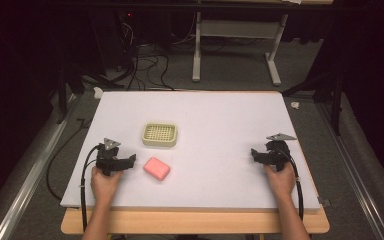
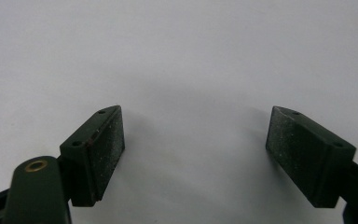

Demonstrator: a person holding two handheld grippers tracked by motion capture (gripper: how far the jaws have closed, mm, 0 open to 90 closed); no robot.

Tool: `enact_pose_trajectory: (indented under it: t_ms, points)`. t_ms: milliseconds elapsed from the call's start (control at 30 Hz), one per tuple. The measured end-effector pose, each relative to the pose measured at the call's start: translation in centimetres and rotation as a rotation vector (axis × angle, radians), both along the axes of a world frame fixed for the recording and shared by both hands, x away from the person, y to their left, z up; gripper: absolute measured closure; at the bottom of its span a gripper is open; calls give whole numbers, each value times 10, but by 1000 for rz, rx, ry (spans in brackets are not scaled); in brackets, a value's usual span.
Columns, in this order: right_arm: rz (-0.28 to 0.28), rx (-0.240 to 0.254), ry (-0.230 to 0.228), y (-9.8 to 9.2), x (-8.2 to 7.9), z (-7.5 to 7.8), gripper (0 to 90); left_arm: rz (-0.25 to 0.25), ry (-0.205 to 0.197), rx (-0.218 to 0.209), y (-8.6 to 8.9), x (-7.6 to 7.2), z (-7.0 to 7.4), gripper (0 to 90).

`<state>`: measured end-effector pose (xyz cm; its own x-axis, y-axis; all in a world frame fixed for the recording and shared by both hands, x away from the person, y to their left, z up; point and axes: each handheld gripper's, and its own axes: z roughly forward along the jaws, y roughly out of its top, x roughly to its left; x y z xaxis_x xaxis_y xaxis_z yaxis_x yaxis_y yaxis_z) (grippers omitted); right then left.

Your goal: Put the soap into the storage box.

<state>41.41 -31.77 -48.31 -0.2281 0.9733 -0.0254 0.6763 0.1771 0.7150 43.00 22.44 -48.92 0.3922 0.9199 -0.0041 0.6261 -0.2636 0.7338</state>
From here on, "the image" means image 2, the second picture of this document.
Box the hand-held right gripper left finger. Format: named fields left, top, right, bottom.
left=59, top=105, right=126, bottom=208

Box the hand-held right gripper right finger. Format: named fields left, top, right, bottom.
left=265, top=105, right=358, bottom=209

